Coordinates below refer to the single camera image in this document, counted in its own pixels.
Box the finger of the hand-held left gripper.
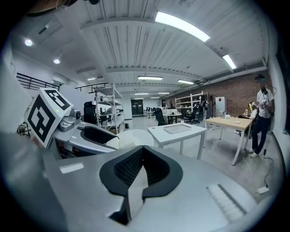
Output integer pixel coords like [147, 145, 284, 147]
[78, 121, 120, 145]
[67, 128, 118, 155]

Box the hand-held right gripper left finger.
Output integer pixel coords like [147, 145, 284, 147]
[43, 145, 144, 232]

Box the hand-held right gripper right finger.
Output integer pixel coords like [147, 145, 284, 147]
[131, 145, 259, 232]

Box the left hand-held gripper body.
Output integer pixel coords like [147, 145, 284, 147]
[24, 87, 82, 150]

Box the white food piece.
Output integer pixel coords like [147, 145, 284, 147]
[128, 166, 149, 222]

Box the black office chair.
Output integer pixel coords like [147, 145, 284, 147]
[155, 107, 169, 126]
[184, 99, 206, 125]
[83, 101, 97, 125]

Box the white metal shelf rack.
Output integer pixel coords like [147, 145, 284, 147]
[94, 82, 126, 135]

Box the black metal railing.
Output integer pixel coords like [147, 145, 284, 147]
[74, 82, 110, 93]
[16, 72, 61, 91]

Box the black double door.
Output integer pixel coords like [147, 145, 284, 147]
[130, 98, 145, 117]

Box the white square table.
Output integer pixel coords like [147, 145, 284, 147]
[147, 123, 208, 160]

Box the grey flat tray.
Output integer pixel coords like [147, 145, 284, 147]
[163, 123, 192, 135]

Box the white power adapter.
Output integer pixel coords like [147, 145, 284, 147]
[256, 186, 271, 195]

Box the round white table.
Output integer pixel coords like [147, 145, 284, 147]
[162, 112, 183, 125]

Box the wooden table with white legs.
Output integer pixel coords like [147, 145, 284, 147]
[203, 116, 255, 166]

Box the ceiling air vent unit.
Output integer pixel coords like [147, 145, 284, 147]
[24, 13, 64, 44]

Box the white board with red mark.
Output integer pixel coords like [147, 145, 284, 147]
[215, 96, 227, 117]

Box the short ceiling light panel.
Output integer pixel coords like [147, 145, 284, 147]
[222, 53, 237, 70]

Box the long ceiling light panel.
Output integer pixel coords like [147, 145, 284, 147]
[155, 11, 211, 43]

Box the black floor cable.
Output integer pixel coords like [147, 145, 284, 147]
[263, 148, 276, 189]

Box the white wall shelf rack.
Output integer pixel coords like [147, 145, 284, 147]
[174, 91, 209, 118]

